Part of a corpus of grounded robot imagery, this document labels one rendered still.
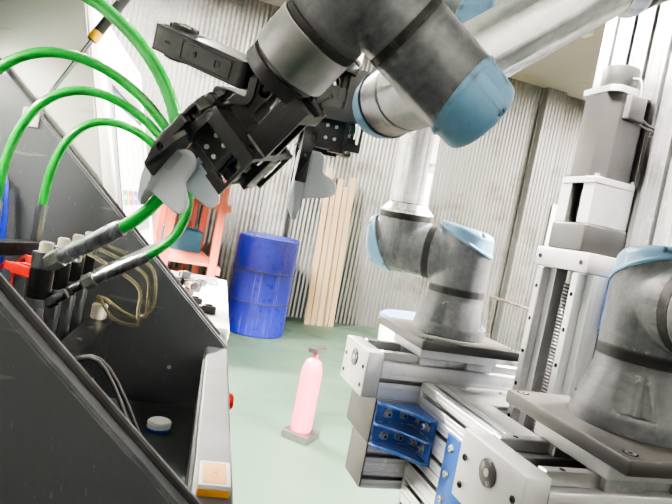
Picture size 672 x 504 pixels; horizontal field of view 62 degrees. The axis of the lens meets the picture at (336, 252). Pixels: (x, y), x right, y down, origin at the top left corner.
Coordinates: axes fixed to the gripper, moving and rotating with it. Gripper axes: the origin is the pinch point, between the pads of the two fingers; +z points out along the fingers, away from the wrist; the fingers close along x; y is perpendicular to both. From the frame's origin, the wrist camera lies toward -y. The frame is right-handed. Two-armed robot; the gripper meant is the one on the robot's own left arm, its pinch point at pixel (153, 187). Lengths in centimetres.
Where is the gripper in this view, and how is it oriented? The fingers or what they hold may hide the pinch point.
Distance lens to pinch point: 63.2
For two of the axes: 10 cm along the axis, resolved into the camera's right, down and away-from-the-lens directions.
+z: -6.9, 5.6, 4.6
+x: 4.3, -1.9, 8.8
